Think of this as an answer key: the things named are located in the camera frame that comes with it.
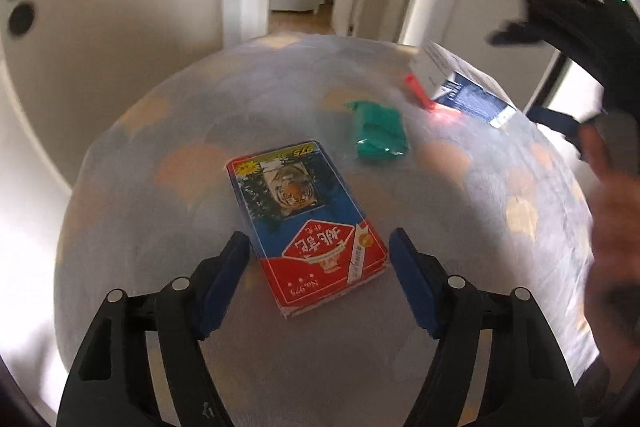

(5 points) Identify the red and blue card box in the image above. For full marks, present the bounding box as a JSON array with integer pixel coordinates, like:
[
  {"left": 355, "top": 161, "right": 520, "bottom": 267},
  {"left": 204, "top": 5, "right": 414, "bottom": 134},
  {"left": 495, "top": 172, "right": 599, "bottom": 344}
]
[{"left": 226, "top": 139, "right": 391, "bottom": 320}]

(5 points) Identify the green plastic bag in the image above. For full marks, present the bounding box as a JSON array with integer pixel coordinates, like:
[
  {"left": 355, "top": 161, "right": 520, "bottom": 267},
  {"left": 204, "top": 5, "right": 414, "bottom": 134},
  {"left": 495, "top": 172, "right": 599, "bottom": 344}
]
[{"left": 345, "top": 99, "right": 410, "bottom": 162}]

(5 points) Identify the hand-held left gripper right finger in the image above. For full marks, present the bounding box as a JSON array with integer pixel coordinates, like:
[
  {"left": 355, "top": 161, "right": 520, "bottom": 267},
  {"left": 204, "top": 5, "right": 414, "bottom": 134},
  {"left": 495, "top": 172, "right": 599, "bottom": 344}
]
[{"left": 389, "top": 228, "right": 583, "bottom": 427}]

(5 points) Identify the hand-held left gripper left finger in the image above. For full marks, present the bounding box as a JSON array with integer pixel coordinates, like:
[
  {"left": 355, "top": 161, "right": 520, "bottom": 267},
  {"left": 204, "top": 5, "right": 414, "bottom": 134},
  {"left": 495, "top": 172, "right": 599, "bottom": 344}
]
[{"left": 57, "top": 231, "right": 251, "bottom": 427}]

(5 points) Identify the white and blue carton box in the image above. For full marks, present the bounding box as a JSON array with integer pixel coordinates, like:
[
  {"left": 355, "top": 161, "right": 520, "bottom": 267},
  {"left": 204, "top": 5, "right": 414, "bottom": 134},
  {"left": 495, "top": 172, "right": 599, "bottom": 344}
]
[{"left": 407, "top": 39, "right": 518, "bottom": 132}]

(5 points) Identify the person's right hand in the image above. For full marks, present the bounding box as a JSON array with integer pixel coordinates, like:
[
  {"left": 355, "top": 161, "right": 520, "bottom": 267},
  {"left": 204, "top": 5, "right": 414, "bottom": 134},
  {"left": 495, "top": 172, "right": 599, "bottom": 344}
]
[{"left": 579, "top": 125, "right": 640, "bottom": 364}]

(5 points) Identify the red snack wrapper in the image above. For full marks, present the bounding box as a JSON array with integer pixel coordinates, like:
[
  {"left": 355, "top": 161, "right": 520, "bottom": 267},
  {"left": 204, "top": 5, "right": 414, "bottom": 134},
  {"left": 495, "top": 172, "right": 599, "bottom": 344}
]
[{"left": 404, "top": 73, "right": 463, "bottom": 120}]

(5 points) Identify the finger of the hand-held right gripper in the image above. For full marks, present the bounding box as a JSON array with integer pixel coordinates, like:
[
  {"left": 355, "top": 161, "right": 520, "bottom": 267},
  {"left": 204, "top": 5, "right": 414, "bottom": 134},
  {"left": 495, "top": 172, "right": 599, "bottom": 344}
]
[
  {"left": 489, "top": 0, "right": 612, "bottom": 80},
  {"left": 527, "top": 106, "right": 608, "bottom": 161}
]

